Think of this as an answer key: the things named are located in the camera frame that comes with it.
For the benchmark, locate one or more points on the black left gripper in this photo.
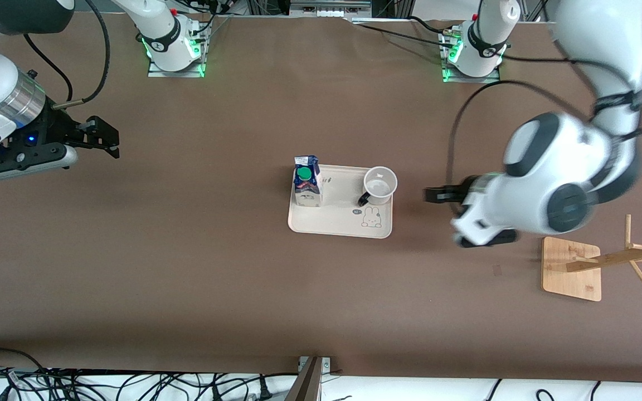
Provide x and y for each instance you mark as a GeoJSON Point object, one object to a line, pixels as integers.
{"type": "Point", "coordinates": [464, 192]}

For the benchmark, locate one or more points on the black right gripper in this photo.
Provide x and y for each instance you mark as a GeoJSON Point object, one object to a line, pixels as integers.
{"type": "Point", "coordinates": [57, 127]}

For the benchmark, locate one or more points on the white smiley face mug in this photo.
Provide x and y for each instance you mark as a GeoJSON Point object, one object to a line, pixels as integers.
{"type": "Point", "coordinates": [379, 186]}

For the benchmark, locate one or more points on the blue and white milk carton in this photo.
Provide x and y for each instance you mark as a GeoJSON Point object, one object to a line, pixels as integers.
{"type": "Point", "coordinates": [305, 189]}

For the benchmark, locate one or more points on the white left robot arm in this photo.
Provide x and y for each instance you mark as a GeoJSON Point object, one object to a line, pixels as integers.
{"type": "Point", "coordinates": [577, 161]}

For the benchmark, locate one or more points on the white tray with bunny print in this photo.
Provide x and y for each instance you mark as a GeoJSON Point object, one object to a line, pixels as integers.
{"type": "Point", "coordinates": [337, 220]}

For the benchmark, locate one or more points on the wooden mug stand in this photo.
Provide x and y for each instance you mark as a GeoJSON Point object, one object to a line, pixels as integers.
{"type": "Point", "coordinates": [569, 281]}

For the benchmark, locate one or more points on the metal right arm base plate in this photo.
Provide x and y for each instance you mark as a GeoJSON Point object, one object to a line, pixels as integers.
{"type": "Point", "coordinates": [176, 72]}

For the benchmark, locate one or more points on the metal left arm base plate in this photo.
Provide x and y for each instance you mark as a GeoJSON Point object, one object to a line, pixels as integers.
{"type": "Point", "coordinates": [471, 79]}

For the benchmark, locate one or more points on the metal table edge bracket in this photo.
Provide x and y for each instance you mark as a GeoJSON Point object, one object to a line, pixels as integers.
{"type": "Point", "coordinates": [310, 381]}

